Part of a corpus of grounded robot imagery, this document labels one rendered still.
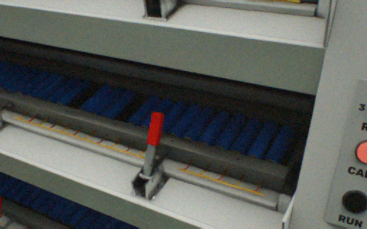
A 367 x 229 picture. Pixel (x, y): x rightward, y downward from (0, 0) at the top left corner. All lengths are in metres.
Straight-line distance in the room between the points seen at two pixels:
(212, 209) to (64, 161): 0.20
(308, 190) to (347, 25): 0.14
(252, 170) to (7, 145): 0.33
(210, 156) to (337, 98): 0.17
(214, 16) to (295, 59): 0.09
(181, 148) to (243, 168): 0.07
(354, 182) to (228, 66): 0.14
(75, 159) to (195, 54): 0.22
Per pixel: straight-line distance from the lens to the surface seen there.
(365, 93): 0.36
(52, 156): 0.57
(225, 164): 0.48
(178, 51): 0.42
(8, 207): 0.75
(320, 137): 0.38
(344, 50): 0.36
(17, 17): 0.54
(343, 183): 0.38
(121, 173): 0.51
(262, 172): 0.47
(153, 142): 0.46
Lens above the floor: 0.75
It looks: 20 degrees down
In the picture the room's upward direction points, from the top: 5 degrees clockwise
